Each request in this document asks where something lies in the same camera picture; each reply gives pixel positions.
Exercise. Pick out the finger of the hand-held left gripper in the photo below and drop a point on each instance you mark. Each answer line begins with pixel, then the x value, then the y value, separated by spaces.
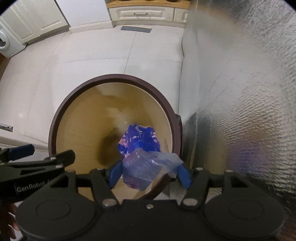
pixel 53 161
pixel 22 151

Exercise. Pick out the white kitchen cabinet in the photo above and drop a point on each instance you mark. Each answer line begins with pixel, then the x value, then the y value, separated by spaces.
pixel 39 16

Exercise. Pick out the person's left hand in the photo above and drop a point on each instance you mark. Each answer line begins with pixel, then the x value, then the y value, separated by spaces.
pixel 11 217

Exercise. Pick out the blue floral wrapper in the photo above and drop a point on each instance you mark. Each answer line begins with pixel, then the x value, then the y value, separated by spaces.
pixel 138 141

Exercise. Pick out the foil-covered counter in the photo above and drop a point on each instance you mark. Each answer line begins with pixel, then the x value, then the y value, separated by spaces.
pixel 242 92

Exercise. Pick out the tan trash bin brown rim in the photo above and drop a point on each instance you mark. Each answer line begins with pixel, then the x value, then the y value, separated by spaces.
pixel 87 120

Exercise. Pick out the translucent plastic bag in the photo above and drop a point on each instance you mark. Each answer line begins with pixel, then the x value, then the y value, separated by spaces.
pixel 148 165

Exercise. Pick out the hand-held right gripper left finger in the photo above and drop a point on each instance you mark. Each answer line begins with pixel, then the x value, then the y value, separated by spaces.
pixel 115 175

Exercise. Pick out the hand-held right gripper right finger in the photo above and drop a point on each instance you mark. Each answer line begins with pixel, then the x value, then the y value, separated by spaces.
pixel 184 177

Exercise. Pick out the white washing machine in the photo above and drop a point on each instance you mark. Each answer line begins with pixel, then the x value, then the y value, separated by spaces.
pixel 10 44

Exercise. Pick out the grey floor strip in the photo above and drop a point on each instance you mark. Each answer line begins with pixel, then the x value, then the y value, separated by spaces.
pixel 136 29

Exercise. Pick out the black crinkled bag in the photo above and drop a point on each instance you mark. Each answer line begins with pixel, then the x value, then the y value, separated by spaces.
pixel 180 139

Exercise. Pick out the white drawer cabinet wooden top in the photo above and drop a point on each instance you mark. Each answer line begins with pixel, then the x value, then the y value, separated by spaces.
pixel 143 12

